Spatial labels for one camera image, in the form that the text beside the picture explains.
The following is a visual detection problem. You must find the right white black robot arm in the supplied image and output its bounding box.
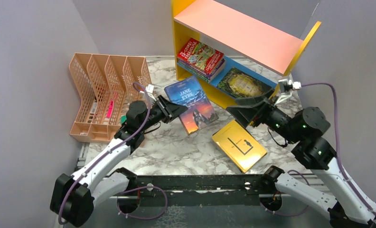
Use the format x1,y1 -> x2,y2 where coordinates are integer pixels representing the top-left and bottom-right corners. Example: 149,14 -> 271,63
227,98 -> 376,228

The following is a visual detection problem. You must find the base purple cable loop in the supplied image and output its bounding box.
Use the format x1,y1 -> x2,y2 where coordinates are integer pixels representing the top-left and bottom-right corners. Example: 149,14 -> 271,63
117,185 -> 169,220
259,169 -> 311,217

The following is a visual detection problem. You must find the pink marker in organizer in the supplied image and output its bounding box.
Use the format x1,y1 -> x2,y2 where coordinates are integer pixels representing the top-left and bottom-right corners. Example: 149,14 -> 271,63
106,98 -> 114,118

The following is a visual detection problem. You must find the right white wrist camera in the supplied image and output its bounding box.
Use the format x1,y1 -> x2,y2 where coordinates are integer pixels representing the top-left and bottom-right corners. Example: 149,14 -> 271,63
274,77 -> 301,105

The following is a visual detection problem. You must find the orange plastic file organizer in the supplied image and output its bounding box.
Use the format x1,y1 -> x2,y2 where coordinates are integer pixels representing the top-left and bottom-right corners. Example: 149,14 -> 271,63
69,53 -> 152,143

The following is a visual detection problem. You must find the yellow pink blue bookshelf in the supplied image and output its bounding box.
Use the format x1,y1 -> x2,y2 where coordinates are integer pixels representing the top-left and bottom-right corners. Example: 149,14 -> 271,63
171,0 -> 322,109

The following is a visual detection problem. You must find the Jane Eyre book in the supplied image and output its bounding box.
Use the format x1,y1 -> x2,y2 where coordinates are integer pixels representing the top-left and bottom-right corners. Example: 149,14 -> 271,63
164,76 -> 219,134

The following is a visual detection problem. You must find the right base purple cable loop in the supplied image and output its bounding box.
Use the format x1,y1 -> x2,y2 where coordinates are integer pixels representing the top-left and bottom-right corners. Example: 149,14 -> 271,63
259,169 -> 311,217

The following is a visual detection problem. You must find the green 104-storey treehouse book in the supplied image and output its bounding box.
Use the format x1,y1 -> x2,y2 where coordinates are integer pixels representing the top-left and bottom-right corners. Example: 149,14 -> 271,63
177,61 -> 211,83

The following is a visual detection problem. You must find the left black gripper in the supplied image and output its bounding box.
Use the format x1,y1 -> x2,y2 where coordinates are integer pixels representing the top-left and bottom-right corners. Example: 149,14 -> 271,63
139,95 -> 188,132

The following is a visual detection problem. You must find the red 13-storey treehouse book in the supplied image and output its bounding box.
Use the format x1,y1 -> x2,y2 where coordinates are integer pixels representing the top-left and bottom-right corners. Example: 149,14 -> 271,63
177,38 -> 224,74

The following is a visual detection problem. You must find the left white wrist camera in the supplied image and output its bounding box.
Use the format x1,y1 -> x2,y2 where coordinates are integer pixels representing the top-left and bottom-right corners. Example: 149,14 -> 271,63
139,84 -> 156,103

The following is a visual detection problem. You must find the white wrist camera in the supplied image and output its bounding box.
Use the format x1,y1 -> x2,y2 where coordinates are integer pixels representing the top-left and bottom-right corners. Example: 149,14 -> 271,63
139,84 -> 156,103
274,77 -> 301,105

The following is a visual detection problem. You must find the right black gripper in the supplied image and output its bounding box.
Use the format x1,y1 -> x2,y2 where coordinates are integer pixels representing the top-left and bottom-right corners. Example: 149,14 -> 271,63
226,88 -> 301,143

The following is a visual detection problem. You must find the purple 52-storey treehouse book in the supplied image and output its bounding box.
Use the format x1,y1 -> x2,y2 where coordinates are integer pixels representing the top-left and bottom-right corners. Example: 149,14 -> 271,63
180,58 -> 226,81

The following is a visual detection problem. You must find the black mounting rail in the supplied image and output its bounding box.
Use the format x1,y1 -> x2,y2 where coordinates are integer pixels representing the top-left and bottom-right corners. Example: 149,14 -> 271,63
117,173 -> 292,215

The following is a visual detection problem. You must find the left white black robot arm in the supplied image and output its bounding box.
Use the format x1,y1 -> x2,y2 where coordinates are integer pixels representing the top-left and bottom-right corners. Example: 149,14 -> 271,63
50,95 -> 188,227

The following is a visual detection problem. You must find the dark green Alice book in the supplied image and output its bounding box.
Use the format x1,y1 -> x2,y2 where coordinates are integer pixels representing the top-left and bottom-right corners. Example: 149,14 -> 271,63
216,67 -> 273,99

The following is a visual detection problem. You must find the green marker in organizer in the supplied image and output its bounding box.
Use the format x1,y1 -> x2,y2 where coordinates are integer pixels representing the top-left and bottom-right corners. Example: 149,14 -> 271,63
120,115 -> 126,124

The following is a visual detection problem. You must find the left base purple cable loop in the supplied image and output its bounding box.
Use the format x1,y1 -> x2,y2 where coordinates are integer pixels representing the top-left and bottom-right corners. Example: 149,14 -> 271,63
117,185 -> 169,220

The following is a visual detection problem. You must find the yellow hardcover book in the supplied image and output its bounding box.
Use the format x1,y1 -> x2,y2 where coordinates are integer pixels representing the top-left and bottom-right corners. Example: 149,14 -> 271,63
212,120 -> 267,173

